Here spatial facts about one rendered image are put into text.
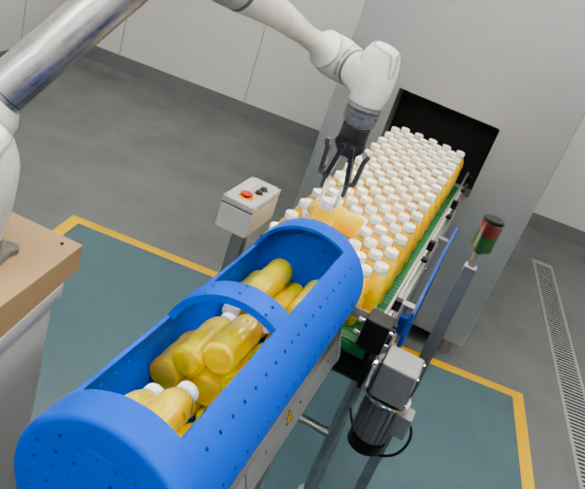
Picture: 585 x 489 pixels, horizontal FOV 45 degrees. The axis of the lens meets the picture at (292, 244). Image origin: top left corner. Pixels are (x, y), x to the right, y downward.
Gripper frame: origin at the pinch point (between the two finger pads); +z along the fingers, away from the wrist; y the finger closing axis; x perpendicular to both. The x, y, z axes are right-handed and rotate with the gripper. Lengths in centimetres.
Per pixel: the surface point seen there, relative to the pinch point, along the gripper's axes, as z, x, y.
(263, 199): 11.1, 1.0, -18.2
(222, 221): 19.1, -7.0, -25.2
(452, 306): 25, 18, 43
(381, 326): 21.0, -17.0, 27.9
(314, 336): 5, -60, 19
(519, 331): 121, 222, 93
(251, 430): 6, -90, 19
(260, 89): 92, 366, -160
